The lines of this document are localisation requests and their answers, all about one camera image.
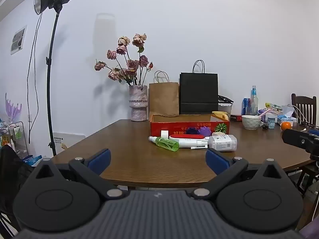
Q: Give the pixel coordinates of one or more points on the small white figurine bottle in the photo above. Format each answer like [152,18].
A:
[164,133]

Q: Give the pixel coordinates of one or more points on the orange fruit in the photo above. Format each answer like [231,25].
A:
[286,126]

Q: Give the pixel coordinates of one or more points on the white textured bowl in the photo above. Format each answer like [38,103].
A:
[251,122]

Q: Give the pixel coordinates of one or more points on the wall picture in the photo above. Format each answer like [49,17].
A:
[18,39]

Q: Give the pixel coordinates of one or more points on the blue drink can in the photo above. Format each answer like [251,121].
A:
[245,106]

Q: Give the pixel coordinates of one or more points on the blue plastic packs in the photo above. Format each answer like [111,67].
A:
[32,160]

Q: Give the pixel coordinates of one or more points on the purple plastic item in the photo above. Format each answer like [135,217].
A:
[263,111]

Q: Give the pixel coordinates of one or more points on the tissue pack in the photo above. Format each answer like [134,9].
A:
[287,112]

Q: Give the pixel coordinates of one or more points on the clear white-capped plastic bottle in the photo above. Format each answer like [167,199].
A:
[223,143]

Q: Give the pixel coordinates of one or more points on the purple wall decoration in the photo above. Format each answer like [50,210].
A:
[12,108]

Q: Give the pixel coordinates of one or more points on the purple gear-shaped toy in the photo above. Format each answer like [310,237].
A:
[205,130]

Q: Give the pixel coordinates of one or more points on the red lint brush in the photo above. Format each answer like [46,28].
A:
[189,137]

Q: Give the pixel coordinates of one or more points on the clear container with black lid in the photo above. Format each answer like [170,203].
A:
[225,107]

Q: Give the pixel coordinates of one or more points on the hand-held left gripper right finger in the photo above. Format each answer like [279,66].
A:
[217,161]

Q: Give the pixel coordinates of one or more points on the glass bottle with blue cap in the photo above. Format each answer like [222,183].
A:
[254,102]

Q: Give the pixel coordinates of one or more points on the red cardboard box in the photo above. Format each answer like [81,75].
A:
[174,127]

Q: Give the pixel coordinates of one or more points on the blue gear-shaped toy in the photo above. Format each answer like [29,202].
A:
[192,131]

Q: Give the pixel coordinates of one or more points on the brown paper bag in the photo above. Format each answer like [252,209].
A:
[163,99]

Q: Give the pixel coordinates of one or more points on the black paper bag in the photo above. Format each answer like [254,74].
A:
[198,93]

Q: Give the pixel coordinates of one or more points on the yellow mug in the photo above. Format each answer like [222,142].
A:
[220,115]

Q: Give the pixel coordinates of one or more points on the yellow green snack packet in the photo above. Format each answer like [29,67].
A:
[273,105]

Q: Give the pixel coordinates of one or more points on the white plastic tube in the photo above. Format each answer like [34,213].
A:
[193,144]

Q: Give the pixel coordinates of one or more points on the green spray bottle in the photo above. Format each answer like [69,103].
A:
[165,143]

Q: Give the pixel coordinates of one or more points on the dark wooden chair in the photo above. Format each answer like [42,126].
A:
[309,176]
[302,108]

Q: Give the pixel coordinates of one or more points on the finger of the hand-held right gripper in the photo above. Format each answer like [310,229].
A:
[295,138]

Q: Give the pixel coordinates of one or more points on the black mesh chair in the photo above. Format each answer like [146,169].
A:
[10,169]

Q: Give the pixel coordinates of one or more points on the white panel heater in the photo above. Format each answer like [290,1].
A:
[68,140]

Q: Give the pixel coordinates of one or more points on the red flat box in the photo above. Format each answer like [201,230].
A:
[235,117]

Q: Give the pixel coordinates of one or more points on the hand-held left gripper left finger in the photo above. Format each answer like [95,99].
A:
[99,161]

